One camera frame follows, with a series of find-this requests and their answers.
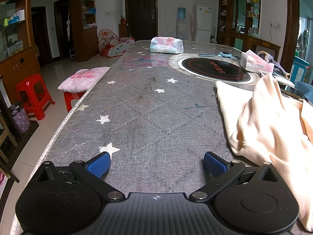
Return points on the white umbrella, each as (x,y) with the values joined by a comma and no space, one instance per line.
(68,28)

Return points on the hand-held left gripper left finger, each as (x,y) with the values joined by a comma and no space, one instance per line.
(99,164)

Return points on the tall wooden shelf cabinet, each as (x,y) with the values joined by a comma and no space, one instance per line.
(88,44)

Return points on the round black induction cooktop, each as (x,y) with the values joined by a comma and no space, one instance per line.
(210,68)

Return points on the purple trash bin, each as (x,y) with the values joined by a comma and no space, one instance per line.
(20,120)

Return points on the white refrigerator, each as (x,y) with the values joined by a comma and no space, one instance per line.
(204,22)

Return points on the blue cabinet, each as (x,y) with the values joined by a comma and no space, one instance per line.
(299,68)

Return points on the dark wooden door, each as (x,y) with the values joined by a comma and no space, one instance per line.
(140,14)

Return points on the wooden display cabinet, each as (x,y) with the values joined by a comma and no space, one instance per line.
(17,63)

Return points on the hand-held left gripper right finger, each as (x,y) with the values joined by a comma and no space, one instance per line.
(215,164)

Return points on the blue smartwatch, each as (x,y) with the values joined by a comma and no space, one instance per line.
(224,54)

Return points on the pink white soft tissue pack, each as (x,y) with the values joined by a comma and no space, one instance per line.
(166,45)

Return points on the cream garment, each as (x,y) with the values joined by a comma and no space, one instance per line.
(269,127)

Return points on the water dispenser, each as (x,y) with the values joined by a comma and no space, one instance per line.
(182,27)

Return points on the pink tissue box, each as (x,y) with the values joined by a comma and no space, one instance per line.
(254,64)

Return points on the dark wooden sideboard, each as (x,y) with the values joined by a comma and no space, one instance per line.
(254,44)

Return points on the red plastic stool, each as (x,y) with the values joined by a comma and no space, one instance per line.
(31,80)
(71,98)

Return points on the polka dot play tent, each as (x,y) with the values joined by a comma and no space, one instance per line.
(117,47)

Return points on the white mop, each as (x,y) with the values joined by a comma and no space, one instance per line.
(213,39)

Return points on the pink checked pillow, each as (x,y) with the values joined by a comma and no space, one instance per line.
(80,79)

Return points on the flat white box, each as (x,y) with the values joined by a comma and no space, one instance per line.
(281,79)

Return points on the dark wooden glass cabinet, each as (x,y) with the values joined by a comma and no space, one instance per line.
(229,17)

